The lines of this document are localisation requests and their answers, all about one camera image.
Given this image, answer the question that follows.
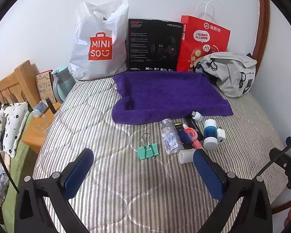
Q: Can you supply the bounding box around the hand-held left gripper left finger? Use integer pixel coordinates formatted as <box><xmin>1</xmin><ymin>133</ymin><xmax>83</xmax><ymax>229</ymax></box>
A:
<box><xmin>14</xmin><ymin>148</ymin><xmax>95</xmax><ymax>233</ymax></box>

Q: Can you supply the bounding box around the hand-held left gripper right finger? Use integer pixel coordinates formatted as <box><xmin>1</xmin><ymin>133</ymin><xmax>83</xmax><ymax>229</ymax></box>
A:
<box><xmin>193</xmin><ymin>148</ymin><xmax>273</xmax><ymax>233</ymax></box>

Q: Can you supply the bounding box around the white tape roll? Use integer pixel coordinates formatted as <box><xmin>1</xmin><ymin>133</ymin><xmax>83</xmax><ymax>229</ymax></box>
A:
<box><xmin>179</xmin><ymin>149</ymin><xmax>197</xmax><ymax>164</ymax></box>

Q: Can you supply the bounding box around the blue oval lotion container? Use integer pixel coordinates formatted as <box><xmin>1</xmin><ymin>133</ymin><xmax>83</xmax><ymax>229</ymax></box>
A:
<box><xmin>178</xmin><ymin>126</ymin><xmax>196</xmax><ymax>146</ymax></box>

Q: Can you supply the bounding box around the white charger adapter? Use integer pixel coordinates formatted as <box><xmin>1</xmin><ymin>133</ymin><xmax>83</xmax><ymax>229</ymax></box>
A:
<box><xmin>216</xmin><ymin>129</ymin><xmax>226</xmax><ymax>145</ymax></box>

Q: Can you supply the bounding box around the white teal cylinder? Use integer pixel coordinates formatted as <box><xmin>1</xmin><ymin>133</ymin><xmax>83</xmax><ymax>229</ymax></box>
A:
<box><xmin>203</xmin><ymin>119</ymin><xmax>219</xmax><ymax>151</ymax></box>

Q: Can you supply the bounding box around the clear plastic bottle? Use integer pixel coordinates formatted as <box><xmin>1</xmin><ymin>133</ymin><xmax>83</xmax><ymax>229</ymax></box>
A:
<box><xmin>160</xmin><ymin>118</ymin><xmax>184</xmax><ymax>156</ymax></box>

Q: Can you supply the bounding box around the green binder clip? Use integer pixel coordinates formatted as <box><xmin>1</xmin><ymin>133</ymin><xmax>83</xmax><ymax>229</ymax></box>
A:
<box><xmin>136</xmin><ymin>133</ymin><xmax>159</xmax><ymax>161</ymax></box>

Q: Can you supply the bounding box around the pink tube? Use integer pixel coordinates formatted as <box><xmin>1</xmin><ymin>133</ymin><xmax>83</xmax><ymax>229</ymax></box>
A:
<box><xmin>183</xmin><ymin>123</ymin><xmax>205</xmax><ymax>151</ymax></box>

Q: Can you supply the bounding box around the black case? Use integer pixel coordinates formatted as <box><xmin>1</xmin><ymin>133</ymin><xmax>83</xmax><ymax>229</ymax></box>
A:
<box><xmin>184</xmin><ymin>116</ymin><xmax>205</xmax><ymax>142</ymax></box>

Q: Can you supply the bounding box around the striped quilt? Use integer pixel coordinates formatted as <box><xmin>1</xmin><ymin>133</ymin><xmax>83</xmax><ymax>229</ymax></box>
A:
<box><xmin>33</xmin><ymin>74</ymin><xmax>290</xmax><ymax>233</ymax></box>

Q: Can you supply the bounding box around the wooden nightstand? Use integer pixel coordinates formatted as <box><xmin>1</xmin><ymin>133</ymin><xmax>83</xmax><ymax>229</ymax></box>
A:
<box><xmin>21</xmin><ymin>101</ymin><xmax>62</xmax><ymax>154</ymax></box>

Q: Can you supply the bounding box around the green bed sheet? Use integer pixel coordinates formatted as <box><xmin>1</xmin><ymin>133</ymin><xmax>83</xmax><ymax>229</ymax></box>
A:
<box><xmin>0</xmin><ymin>112</ymin><xmax>43</xmax><ymax>224</ymax></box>

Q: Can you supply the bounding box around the clear glass cup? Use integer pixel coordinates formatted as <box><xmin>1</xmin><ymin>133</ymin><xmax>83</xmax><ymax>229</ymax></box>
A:
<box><xmin>34</xmin><ymin>114</ymin><xmax>50</xmax><ymax>133</ymax></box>

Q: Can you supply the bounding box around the small plastic water bottle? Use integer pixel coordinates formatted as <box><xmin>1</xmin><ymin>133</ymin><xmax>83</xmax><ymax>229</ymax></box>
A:
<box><xmin>32</xmin><ymin>101</ymin><xmax>49</xmax><ymax>117</ymax></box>

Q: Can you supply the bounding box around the white floral pillow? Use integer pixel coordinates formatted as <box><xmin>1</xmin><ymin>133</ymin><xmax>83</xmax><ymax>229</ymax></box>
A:
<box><xmin>0</xmin><ymin>102</ymin><xmax>33</xmax><ymax>158</ymax></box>

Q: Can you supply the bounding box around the teal kettle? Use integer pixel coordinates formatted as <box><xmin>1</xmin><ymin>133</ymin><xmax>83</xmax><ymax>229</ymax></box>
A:
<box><xmin>51</xmin><ymin>65</ymin><xmax>76</xmax><ymax>103</ymax></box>

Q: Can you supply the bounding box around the purple towel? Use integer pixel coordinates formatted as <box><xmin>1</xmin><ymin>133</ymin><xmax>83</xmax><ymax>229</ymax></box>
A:
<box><xmin>112</xmin><ymin>72</ymin><xmax>234</xmax><ymax>125</ymax></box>

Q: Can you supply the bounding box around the patterned notebook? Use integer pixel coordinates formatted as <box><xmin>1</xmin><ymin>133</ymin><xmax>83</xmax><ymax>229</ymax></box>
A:
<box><xmin>35</xmin><ymin>70</ymin><xmax>57</xmax><ymax>102</ymax></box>

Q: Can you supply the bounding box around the grey backpack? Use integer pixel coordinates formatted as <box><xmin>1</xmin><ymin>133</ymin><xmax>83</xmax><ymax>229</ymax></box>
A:
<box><xmin>194</xmin><ymin>52</ymin><xmax>257</xmax><ymax>99</ymax></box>

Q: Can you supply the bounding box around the wooden headboard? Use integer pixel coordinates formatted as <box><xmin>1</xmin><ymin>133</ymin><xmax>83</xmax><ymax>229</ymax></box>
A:
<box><xmin>0</xmin><ymin>60</ymin><xmax>43</xmax><ymax>107</ymax></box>

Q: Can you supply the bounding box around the red paper bag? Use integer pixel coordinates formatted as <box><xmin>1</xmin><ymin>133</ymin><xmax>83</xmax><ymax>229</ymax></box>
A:
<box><xmin>177</xmin><ymin>0</ymin><xmax>231</xmax><ymax>73</ymax></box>

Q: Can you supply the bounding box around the black headphone box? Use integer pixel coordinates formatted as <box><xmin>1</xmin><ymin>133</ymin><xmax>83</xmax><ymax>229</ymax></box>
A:
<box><xmin>127</xmin><ymin>18</ymin><xmax>184</xmax><ymax>72</ymax></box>

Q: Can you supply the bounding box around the white plastic shopping bag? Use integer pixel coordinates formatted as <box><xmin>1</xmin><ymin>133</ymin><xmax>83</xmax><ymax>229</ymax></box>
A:
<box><xmin>68</xmin><ymin>0</ymin><xmax>129</xmax><ymax>81</ymax></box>

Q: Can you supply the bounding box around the black cable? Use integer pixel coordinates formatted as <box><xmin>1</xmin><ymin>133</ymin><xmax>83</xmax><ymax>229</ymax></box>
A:
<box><xmin>0</xmin><ymin>126</ymin><xmax>19</xmax><ymax>194</ymax></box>
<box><xmin>256</xmin><ymin>133</ymin><xmax>291</xmax><ymax>179</ymax></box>

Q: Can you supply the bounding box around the wooden door frame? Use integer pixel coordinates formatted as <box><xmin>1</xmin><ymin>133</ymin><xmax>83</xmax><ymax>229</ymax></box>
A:
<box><xmin>252</xmin><ymin>0</ymin><xmax>271</xmax><ymax>61</ymax></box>

